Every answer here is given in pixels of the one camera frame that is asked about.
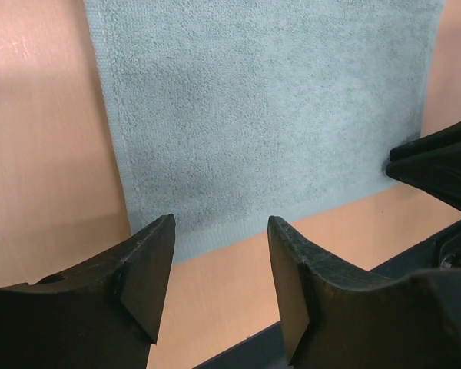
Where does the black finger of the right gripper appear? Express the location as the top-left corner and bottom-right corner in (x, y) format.
(386, 121), (461, 211)

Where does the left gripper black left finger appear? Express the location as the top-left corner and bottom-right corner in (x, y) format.
(0, 214), (176, 368)

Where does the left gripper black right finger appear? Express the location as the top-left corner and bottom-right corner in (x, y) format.
(267, 214), (461, 369)

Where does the mint green towel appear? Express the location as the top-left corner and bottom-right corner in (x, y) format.
(85, 1), (444, 263)

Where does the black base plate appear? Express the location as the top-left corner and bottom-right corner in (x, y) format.
(191, 214), (461, 369)

